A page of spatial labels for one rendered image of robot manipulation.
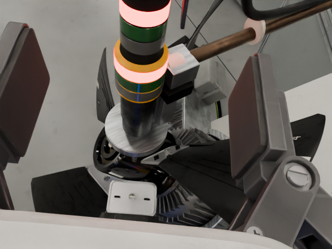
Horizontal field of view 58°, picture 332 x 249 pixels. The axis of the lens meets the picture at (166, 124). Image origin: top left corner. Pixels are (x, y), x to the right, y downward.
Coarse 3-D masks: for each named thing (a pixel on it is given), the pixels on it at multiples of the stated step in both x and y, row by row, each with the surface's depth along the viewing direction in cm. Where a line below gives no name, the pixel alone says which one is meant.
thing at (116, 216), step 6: (102, 216) 54; (108, 216) 54; (114, 216) 54; (120, 216) 54; (126, 216) 54; (132, 216) 55; (138, 216) 55; (144, 216) 55; (150, 216) 55; (156, 216) 55; (156, 222) 55
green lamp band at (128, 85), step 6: (114, 66) 25; (120, 78) 24; (162, 78) 25; (126, 84) 24; (132, 84) 24; (138, 84) 24; (144, 84) 24; (150, 84) 24; (156, 84) 25; (132, 90) 25; (138, 90) 24; (144, 90) 25; (150, 90) 25
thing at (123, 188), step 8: (112, 184) 57; (120, 184) 57; (128, 184) 57; (136, 184) 58; (144, 184) 58; (152, 184) 58; (112, 192) 57; (120, 192) 57; (128, 192) 57; (136, 192) 57; (144, 192) 57; (152, 192) 57; (112, 200) 56; (120, 200) 56; (128, 200) 56; (136, 200) 56; (144, 200) 57; (152, 200) 57; (112, 208) 55; (120, 208) 55; (128, 208) 56; (136, 208) 56; (144, 208) 56; (152, 208) 56
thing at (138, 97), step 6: (162, 84) 26; (120, 90) 26; (126, 90) 25; (156, 90) 25; (126, 96) 26; (132, 96) 25; (138, 96) 25; (144, 96) 25; (150, 96) 26; (156, 96) 26
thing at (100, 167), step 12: (168, 132) 64; (96, 144) 61; (108, 144) 60; (168, 144) 62; (96, 156) 60; (108, 156) 57; (120, 156) 53; (144, 156) 56; (96, 168) 58; (108, 168) 55; (120, 168) 55; (132, 168) 56; (144, 168) 57; (156, 168) 60; (132, 180) 58; (144, 180) 62; (156, 180) 60; (168, 180) 59
